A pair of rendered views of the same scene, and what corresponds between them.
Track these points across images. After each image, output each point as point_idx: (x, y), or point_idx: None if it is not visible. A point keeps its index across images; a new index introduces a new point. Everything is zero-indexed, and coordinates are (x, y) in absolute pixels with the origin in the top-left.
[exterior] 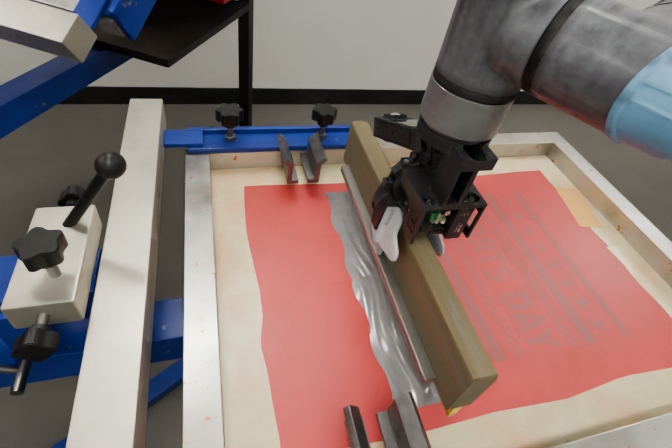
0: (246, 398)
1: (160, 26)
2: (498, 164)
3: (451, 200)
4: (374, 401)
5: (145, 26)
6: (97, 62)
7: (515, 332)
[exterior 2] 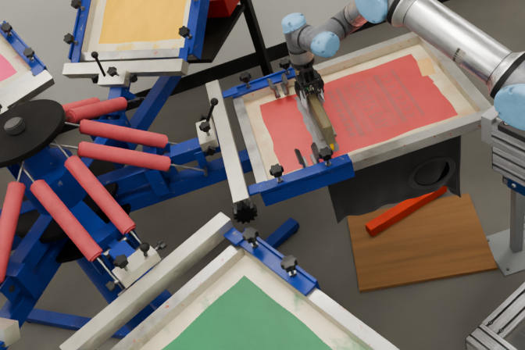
0: (270, 163)
1: None
2: (387, 58)
3: (308, 81)
4: None
5: None
6: None
7: (372, 126)
